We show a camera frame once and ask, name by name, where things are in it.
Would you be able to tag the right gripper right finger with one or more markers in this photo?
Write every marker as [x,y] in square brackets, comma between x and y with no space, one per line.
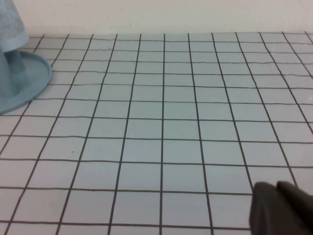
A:
[296,215]

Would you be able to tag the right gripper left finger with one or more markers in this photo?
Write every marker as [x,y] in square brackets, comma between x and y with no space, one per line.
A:
[262,210]

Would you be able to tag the light blue plastic cup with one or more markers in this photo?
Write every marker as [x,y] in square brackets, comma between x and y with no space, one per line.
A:
[9,24]

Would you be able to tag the blue cup stand with pegs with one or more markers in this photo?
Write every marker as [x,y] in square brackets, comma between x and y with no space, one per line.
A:
[31,80]

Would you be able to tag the white black-grid tablecloth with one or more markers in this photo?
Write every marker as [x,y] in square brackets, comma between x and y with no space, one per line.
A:
[156,122]

